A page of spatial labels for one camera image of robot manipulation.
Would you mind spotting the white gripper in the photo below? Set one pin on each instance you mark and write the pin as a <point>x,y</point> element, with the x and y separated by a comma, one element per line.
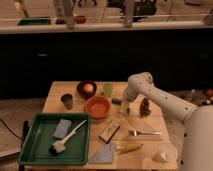
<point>130,95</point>

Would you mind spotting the green pepper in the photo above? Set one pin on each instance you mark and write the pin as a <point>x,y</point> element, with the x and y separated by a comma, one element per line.
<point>116,101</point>

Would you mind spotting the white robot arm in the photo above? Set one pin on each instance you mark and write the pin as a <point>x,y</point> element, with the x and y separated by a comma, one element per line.
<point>197,153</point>

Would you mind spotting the light green plastic cup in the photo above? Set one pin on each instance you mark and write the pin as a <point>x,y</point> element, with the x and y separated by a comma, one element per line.
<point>107,89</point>

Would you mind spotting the small metal cup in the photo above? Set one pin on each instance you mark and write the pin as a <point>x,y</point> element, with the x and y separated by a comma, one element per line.
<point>67,100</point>

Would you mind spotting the brown pine cone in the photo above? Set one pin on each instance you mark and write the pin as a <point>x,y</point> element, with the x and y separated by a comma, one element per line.
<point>144,108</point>

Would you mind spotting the orange clay bowl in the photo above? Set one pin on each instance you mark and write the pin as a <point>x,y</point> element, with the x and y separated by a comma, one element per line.
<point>98,107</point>

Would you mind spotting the metal fork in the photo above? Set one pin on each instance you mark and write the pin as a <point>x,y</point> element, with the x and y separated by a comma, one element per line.
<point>138,133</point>

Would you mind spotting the wooden block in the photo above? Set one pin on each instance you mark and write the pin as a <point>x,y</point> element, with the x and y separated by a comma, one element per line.
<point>109,131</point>

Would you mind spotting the orange egg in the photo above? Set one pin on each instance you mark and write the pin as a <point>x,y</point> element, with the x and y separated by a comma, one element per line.
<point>88,88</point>

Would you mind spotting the dark brown bowl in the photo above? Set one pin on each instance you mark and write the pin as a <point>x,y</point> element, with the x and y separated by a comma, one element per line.
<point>82,93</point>

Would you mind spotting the yellow banana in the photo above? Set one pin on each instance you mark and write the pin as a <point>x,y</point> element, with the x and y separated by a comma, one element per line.
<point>125,148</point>

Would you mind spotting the grey blue cloth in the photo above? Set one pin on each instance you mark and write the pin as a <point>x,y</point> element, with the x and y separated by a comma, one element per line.
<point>104,155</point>

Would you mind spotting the blue sponge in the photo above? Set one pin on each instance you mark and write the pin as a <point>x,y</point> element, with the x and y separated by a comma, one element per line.
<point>62,128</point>

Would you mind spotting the white dish brush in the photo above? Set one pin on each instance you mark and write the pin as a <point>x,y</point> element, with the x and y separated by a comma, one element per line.
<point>59,146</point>

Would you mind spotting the background red bowl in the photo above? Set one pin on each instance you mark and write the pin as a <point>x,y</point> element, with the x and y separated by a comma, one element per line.
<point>80,19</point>

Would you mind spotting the green plastic tray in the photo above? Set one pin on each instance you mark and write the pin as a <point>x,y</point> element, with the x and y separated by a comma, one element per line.
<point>35,149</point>

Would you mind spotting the background green tray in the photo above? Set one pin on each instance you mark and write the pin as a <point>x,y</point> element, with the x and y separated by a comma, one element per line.
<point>34,21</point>

